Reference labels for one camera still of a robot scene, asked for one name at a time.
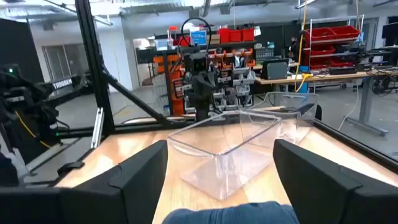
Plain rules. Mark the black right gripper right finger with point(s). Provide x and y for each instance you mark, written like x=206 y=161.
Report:
x=326 y=193

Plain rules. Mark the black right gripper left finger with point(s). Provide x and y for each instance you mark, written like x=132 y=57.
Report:
x=124 y=193

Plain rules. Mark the blue fabric hat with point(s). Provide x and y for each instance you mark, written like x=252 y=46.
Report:
x=230 y=214

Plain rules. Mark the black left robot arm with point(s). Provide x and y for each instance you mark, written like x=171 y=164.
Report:
x=202 y=109

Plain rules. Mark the black background robot arm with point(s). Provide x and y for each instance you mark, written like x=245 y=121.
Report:
x=31 y=99

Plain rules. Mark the black shelf rack orange bins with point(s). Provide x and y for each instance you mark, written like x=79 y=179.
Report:
x=177 y=105

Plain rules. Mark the blue sign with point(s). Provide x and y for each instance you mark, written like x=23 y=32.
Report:
x=198 y=38

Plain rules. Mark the red plastic storage bin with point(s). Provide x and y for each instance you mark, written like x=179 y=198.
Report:
x=235 y=36
x=224 y=35
x=320 y=35
x=248 y=35
x=346 y=32

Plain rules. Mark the black table clamp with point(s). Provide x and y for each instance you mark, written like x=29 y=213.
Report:
x=70 y=167

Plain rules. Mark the silver metal strip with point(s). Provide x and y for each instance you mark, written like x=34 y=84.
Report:
x=97 y=127

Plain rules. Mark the clear plastic storage bin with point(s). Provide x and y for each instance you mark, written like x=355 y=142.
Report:
x=224 y=177
x=298 y=124

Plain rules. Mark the grey monitor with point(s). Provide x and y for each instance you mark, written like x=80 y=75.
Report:
x=276 y=71

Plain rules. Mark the wooden top desk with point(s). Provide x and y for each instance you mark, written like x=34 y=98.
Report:
x=326 y=77

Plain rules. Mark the black partition panel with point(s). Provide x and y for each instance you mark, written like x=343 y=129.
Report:
x=18 y=49

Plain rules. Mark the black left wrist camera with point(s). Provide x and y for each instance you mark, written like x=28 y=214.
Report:
x=199 y=63

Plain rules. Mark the black frame corner hook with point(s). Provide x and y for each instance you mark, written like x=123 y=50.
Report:
x=318 y=113

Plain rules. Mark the black aluminium table frame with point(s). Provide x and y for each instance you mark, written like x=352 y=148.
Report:
x=93 y=62

